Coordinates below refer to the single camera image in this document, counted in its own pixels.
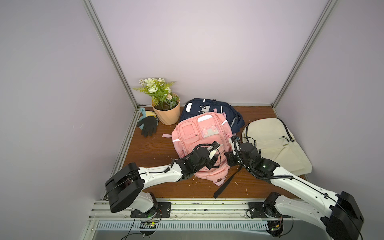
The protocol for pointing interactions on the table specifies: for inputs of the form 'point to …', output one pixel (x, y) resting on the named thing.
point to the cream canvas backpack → (276, 142)
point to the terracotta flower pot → (168, 113)
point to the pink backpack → (200, 129)
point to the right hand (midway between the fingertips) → (225, 147)
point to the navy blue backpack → (199, 105)
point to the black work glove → (149, 124)
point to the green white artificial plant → (159, 91)
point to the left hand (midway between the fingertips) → (217, 153)
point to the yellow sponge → (150, 113)
